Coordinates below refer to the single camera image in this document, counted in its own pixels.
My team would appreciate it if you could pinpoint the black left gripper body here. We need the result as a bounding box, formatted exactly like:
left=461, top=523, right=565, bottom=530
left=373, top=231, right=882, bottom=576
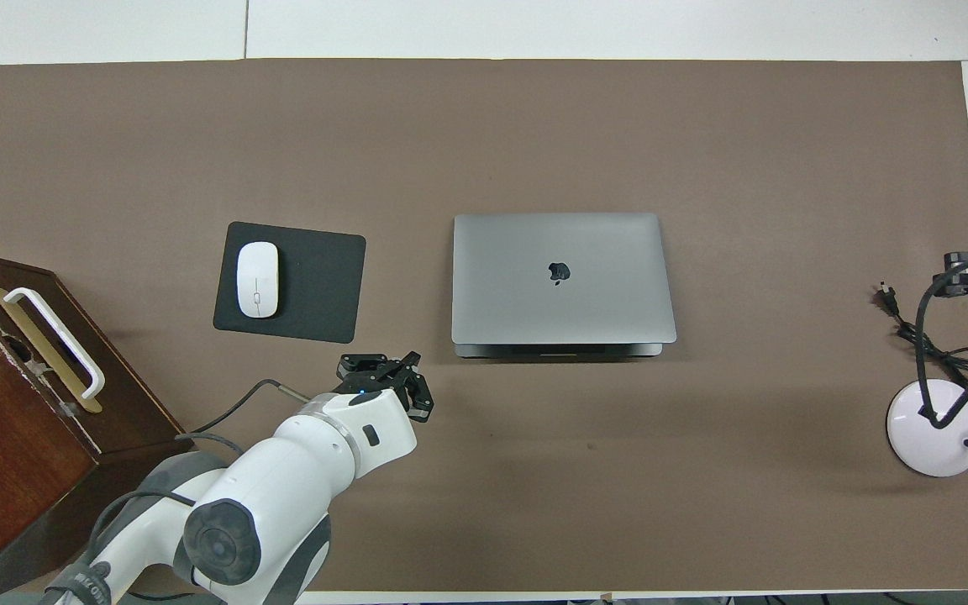
left=333, top=373, right=413, bottom=414

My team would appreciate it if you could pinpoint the grey aluminium laptop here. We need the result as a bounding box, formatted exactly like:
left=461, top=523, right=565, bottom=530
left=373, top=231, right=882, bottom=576
left=451, top=212, right=678, bottom=360

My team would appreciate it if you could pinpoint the black mouse pad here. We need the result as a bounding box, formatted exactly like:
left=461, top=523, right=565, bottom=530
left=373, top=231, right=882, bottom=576
left=213, top=221, right=367, bottom=345

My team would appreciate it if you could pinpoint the white computer mouse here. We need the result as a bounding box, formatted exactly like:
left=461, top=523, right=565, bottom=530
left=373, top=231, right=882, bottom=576
left=236, top=241, right=281, bottom=319

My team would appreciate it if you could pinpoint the white desk lamp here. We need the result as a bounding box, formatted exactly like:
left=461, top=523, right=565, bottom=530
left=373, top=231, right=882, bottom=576
left=886, top=324, right=968, bottom=478

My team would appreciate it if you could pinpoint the brown table mat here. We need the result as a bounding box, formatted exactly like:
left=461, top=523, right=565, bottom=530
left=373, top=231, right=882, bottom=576
left=0, top=57, right=968, bottom=593

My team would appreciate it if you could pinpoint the black lamp power cable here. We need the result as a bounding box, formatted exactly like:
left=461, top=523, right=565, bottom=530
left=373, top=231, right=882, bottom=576
left=875, top=283, right=968, bottom=396

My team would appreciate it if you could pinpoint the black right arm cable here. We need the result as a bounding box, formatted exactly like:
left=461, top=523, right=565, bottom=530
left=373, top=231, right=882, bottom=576
left=914, top=248, right=968, bottom=429

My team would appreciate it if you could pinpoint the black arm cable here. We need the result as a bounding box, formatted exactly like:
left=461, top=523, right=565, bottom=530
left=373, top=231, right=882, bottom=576
left=175, top=378, right=313, bottom=445
left=914, top=248, right=968, bottom=429

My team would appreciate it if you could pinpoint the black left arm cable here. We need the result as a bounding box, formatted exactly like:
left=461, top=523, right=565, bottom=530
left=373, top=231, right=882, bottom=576
left=175, top=378, right=313, bottom=445

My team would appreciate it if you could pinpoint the white box handle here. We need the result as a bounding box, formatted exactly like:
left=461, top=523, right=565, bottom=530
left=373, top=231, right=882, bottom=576
left=3, top=287, right=106, bottom=400

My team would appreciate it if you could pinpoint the brass handle plate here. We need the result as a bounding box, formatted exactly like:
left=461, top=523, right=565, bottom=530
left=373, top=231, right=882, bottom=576
left=0, top=286, right=104, bottom=414

